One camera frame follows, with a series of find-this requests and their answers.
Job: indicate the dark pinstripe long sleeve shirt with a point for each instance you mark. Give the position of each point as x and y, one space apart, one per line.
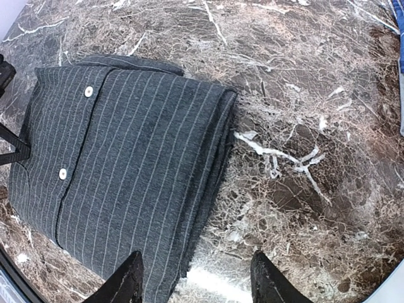
127 154

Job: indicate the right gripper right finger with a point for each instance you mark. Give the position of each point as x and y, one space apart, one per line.
269 285

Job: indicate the black curved front rail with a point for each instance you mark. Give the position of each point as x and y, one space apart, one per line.
14 286

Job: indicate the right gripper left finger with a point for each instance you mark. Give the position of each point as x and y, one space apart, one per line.
125 285

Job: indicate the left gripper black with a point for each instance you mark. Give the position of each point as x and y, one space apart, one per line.
22 150

